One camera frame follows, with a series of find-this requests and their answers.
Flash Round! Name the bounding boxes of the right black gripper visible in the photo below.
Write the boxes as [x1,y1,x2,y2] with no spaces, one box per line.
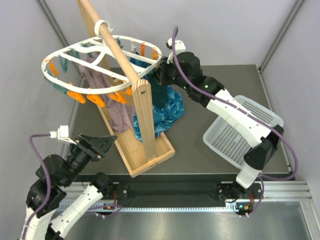
[152,56,191,92]

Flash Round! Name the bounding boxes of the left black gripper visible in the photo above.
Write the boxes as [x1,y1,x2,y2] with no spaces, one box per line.
[63,132,119,186]

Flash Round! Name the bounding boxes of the blue patterned cloth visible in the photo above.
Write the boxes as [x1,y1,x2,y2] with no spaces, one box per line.
[133,68,185,141]

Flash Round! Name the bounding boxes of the white round clip hanger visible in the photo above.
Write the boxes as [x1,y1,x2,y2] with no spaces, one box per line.
[41,19,162,104]

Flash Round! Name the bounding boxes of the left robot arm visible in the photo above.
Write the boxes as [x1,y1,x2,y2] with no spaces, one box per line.
[19,133,118,240]

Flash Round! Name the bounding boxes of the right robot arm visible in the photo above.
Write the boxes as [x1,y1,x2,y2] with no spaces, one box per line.
[154,52,284,202]

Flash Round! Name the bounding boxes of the lilac cloth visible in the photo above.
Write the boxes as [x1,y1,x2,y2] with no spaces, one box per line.
[79,65,136,133]

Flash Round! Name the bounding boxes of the wooden rod stand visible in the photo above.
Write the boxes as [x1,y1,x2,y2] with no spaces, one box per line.
[76,0,176,179]

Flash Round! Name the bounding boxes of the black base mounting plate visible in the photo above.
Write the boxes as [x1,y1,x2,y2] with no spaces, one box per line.
[103,174,262,208]

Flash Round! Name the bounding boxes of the white perforated plastic basket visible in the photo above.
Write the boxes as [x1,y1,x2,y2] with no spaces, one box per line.
[202,95,284,169]

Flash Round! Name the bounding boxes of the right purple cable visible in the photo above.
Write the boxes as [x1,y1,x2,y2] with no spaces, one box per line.
[171,26,298,218]

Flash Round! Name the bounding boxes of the purple cable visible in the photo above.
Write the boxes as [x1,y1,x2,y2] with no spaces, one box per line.
[22,133,52,240]
[171,26,298,218]

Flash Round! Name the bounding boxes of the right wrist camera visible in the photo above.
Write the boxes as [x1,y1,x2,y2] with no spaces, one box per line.
[166,38,186,64]

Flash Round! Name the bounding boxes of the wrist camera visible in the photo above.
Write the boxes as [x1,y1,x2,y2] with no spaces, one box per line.
[49,125,77,145]
[166,38,186,64]

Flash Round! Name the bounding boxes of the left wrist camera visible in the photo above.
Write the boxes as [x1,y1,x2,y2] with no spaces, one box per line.
[49,125,77,145]

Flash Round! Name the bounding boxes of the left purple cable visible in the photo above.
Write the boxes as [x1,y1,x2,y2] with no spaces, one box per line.
[22,133,52,240]

